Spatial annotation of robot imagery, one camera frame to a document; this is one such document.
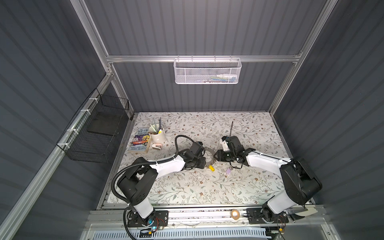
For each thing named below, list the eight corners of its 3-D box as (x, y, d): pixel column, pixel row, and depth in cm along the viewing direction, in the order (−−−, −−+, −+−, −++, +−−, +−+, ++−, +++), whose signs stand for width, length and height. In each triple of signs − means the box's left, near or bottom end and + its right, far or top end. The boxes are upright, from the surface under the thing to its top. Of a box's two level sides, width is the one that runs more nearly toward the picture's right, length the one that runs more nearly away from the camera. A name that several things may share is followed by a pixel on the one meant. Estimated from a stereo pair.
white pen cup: (151, 143, 104) (147, 134, 96) (153, 134, 110) (150, 124, 101) (165, 143, 104) (162, 134, 96) (166, 134, 110) (164, 124, 101)
